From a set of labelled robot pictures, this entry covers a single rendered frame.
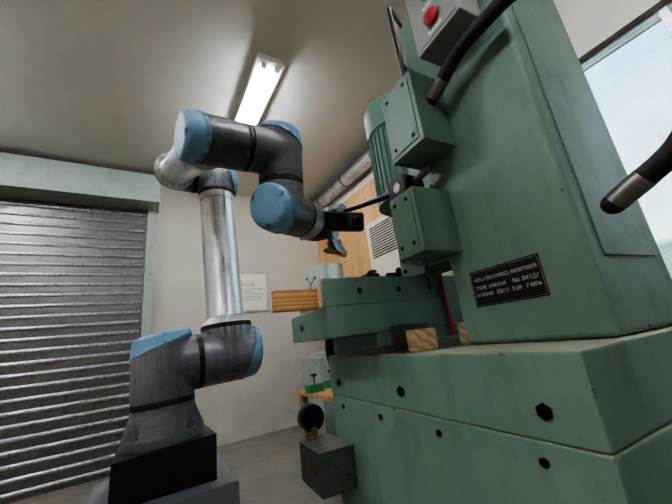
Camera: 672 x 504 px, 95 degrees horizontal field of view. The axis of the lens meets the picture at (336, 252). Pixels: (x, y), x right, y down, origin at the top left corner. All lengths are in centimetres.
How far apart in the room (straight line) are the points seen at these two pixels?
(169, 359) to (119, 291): 264
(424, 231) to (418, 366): 22
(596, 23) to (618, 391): 217
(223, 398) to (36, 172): 262
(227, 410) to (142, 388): 270
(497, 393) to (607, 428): 10
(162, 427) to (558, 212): 91
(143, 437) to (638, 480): 87
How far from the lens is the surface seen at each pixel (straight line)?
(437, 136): 61
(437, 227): 56
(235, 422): 365
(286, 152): 64
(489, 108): 61
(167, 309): 354
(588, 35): 242
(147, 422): 95
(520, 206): 54
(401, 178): 65
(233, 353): 97
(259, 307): 368
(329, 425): 293
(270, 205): 60
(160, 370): 94
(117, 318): 351
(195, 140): 59
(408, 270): 81
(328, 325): 60
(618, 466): 41
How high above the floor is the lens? 83
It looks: 16 degrees up
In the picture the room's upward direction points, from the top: 7 degrees counter-clockwise
